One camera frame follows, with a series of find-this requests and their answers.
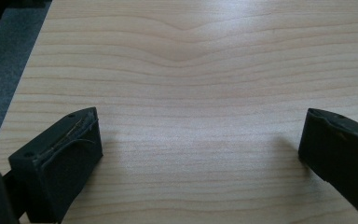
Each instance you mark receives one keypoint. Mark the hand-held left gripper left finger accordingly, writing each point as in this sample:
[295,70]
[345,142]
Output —
[59,161]

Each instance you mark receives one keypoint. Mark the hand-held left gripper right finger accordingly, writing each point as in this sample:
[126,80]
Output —
[341,149]

